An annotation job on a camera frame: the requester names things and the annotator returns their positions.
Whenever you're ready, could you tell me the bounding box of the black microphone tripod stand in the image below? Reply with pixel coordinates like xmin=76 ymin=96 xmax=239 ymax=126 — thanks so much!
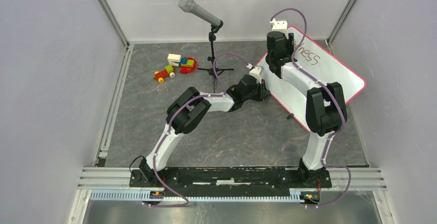
xmin=197 ymin=22 xmax=234 ymax=93

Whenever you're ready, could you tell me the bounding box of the red toy boat with blocks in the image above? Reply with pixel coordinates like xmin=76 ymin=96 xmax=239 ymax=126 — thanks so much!
xmin=167 ymin=54 xmax=197 ymax=74

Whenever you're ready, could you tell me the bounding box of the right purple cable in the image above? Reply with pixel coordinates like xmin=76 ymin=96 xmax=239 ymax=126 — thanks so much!
xmin=270 ymin=8 xmax=352 ymax=210

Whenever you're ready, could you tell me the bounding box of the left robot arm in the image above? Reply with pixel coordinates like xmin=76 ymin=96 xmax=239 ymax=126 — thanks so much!
xmin=139 ymin=75 xmax=270 ymax=187

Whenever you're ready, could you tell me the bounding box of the purple cable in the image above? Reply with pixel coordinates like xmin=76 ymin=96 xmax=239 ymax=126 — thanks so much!
xmin=270 ymin=8 xmax=352 ymax=210
xmin=142 ymin=52 xmax=254 ymax=209

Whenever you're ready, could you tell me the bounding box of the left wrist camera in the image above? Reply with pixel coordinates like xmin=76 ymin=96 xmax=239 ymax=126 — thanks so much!
xmin=248 ymin=65 xmax=265 ymax=84

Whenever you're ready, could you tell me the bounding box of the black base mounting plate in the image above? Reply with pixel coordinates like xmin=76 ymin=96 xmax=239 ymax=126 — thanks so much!
xmin=129 ymin=166 xmax=332 ymax=197

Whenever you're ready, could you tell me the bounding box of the colourful toy block car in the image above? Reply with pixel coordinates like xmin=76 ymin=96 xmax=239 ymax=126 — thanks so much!
xmin=154 ymin=65 xmax=175 ymax=83

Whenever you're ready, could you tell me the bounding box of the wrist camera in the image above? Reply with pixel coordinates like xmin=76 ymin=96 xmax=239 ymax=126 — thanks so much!
xmin=270 ymin=18 xmax=288 ymax=34
xmin=248 ymin=65 xmax=265 ymax=84

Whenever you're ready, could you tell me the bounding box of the pink framed whiteboard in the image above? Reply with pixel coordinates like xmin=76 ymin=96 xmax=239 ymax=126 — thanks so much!
xmin=257 ymin=37 xmax=366 ymax=131

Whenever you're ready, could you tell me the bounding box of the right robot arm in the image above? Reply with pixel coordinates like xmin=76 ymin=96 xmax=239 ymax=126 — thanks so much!
xmin=265 ymin=31 xmax=346 ymax=187

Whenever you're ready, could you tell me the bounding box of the aluminium rail frame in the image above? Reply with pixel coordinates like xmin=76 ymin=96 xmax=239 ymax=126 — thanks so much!
xmin=78 ymin=167 xmax=387 ymax=203

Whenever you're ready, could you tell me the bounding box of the grey microphone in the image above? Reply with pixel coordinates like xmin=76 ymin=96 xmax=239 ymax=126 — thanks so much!
xmin=177 ymin=0 xmax=223 ymax=27

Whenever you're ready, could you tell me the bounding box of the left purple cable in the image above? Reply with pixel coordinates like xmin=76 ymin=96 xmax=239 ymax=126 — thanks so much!
xmin=142 ymin=52 xmax=254 ymax=209

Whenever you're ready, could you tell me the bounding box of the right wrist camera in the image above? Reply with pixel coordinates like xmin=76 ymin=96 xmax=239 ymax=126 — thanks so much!
xmin=270 ymin=18 xmax=288 ymax=34

